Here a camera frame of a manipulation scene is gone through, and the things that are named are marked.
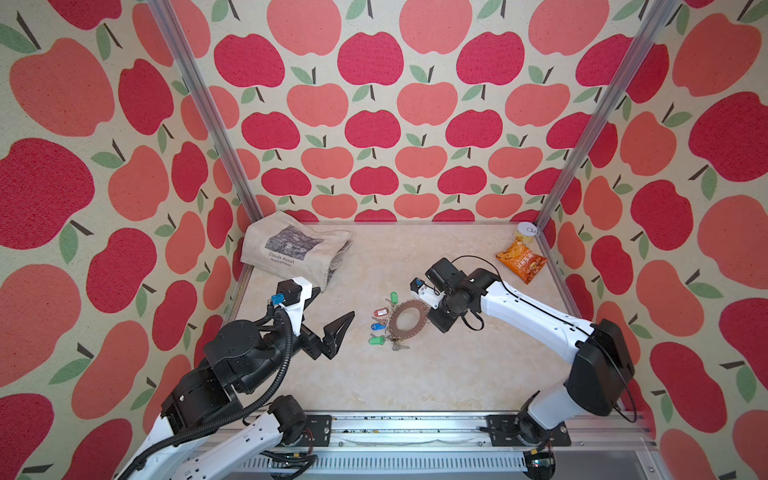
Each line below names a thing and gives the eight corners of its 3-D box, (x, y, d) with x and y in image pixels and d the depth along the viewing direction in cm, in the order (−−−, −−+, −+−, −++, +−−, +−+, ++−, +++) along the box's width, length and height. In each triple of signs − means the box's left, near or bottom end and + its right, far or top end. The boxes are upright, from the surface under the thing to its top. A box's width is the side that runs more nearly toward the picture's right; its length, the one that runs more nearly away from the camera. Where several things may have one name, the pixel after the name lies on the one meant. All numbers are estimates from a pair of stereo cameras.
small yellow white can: (518, 242, 115) (522, 234, 112) (513, 228, 120) (517, 220, 117) (534, 242, 115) (538, 234, 112) (528, 228, 120) (532, 220, 117)
